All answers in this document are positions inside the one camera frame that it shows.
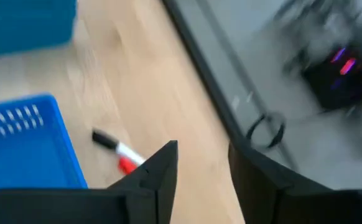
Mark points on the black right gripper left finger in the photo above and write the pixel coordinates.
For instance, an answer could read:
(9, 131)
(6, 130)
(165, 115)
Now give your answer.
(75, 208)

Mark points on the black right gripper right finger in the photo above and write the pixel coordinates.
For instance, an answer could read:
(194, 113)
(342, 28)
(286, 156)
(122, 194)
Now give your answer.
(277, 205)

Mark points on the red cap whiteboard marker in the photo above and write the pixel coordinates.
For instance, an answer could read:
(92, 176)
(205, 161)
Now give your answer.
(126, 165)

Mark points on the black cap whiteboard marker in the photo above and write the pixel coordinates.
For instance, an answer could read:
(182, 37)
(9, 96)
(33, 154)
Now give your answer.
(104, 140)

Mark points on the blue plastic basket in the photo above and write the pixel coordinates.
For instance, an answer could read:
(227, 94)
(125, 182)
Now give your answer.
(22, 161)

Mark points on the black computer pink lights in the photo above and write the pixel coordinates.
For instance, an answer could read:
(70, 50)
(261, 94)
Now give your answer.
(324, 90)

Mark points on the teal plastic bin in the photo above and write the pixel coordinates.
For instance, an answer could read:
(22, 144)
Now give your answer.
(22, 25)

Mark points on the black aluminium table frame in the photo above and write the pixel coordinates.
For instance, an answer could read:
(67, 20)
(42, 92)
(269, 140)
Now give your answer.
(199, 62)

